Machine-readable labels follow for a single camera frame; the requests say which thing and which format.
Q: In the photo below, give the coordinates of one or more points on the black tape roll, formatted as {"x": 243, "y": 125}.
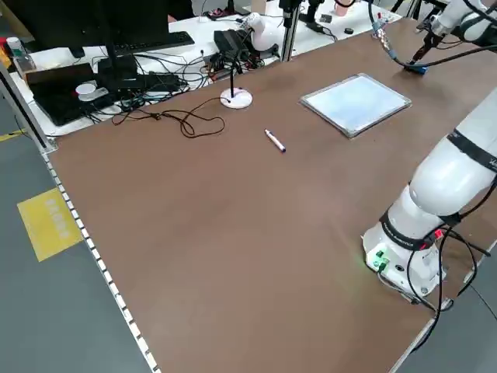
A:
{"x": 348, "y": 30}

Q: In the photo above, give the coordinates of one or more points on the aluminium frame rail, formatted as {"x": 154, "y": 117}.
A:
{"x": 289, "y": 39}
{"x": 27, "y": 112}

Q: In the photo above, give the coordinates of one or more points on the black finned power supply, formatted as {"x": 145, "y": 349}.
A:
{"x": 229, "y": 40}

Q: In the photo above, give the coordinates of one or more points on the blue whiteboard eraser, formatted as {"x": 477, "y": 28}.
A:
{"x": 418, "y": 70}

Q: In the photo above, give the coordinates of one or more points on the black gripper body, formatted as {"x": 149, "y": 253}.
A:
{"x": 432, "y": 31}

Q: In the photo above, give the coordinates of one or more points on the yellow floor sign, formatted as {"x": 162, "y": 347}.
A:
{"x": 50, "y": 225}

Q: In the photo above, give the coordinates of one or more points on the silver framed whiteboard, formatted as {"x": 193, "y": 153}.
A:
{"x": 355, "y": 103}

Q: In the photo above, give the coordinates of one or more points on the black keyboard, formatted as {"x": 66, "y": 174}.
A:
{"x": 155, "y": 40}

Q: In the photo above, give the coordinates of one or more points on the clear plastic pen cup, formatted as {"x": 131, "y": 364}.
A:
{"x": 385, "y": 17}

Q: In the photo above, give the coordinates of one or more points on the pink tissue roll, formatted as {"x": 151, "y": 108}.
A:
{"x": 343, "y": 7}

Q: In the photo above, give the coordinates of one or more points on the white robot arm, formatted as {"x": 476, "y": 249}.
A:
{"x": 438, "y": 182}
{"x": 462, "y": 19}

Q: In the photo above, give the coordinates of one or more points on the black power adapter yellow label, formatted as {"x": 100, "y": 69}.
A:
{"x": 315, "y": 27}

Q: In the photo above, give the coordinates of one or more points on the clear bottle white cap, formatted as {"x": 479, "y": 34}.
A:
{"x": 17, "y": 58}

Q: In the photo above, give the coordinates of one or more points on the flat black box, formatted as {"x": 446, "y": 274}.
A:
{"x": 50, "y": 97}

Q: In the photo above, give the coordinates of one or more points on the white desk lamp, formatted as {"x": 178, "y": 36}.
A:
{"x": 237, "y": 99}

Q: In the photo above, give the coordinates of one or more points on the small black circuit module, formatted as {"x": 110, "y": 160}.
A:
{"x": 326, "y": 18}

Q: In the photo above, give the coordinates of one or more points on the white and blue whiteboard marker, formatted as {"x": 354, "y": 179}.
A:
{"x": 275, "y": 140}

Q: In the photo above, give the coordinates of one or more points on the black computer monitor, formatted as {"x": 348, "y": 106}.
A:
{"x": 77, "y": 19}

